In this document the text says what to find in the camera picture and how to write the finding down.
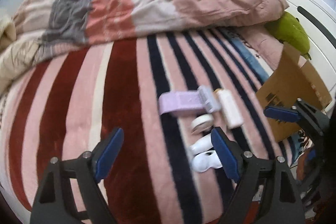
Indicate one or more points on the pink grey patchwork duvet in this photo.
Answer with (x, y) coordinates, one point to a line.
(89, 22)

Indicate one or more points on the light blue card case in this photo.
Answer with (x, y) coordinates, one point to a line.
(208, 99)

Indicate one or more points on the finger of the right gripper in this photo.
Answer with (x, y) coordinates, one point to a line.
(282, 114)

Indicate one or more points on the brown cardboard box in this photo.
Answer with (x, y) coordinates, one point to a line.
(295, 77)

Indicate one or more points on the white bed headboard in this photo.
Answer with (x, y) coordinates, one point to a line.
(318, 20)

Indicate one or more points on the green plush pillow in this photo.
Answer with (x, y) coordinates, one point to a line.
(288, 29)

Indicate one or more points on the small white bottle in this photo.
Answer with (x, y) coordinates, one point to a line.
(202, 145)

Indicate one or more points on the white tape dispenser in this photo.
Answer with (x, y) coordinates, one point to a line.
(202, 123)

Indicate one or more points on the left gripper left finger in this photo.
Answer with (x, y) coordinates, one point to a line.
(69, 192)

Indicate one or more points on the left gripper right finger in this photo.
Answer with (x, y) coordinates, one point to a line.
(280, 200)

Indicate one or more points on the cream fleece blanket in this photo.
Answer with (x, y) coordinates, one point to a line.
(17, 54)

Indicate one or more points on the white contact lens case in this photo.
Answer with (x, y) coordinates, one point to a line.
(205, 161)

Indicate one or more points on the striped plush blanket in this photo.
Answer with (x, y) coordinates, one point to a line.
(65, 106)

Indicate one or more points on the purple rectangular box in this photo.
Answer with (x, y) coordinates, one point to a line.
(180, 103)

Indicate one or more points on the white rectangular power bank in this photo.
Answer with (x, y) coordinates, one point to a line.
(230, 110)

